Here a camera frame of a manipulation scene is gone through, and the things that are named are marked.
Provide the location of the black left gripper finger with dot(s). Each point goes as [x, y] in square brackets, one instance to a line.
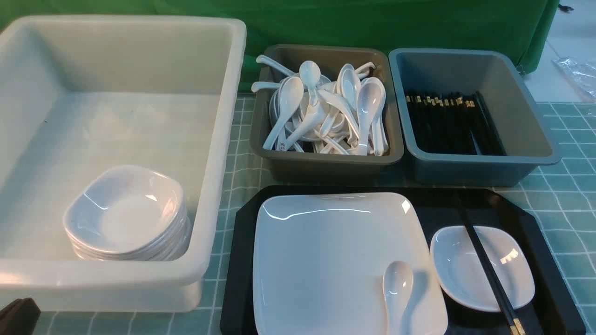
[19, 317]

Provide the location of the large white square plate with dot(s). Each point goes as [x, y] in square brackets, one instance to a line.
[319, 261]

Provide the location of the white ceramic soup spoon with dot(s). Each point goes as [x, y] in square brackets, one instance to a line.
[397, 284]

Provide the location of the small white square bowl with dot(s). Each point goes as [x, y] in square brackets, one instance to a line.
[461, 274]

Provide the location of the black chopstick pair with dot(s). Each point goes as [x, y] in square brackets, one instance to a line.
[514, 324]

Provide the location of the stack of white bowls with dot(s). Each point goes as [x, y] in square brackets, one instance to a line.
[129, 213]

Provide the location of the large white plastic tub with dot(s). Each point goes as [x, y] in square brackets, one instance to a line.
[83, 98]

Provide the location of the pile of white spoons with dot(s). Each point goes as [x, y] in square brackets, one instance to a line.
[343, 116]

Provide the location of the brown plastic spoon bin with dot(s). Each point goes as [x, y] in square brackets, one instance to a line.
[332, 168]

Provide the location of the bundle of black chopsticks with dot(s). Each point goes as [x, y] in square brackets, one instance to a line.
[453, 123]

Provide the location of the grey-blue plastic chopstick bin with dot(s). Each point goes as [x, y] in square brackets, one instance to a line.
[525, 136]

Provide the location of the teal checkered tablecloth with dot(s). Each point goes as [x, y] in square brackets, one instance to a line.
[561, 198]

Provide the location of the green cloth backdrop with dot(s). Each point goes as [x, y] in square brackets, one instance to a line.
[515, 28]

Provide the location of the clear plastic bag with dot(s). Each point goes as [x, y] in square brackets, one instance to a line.
[581, 72]

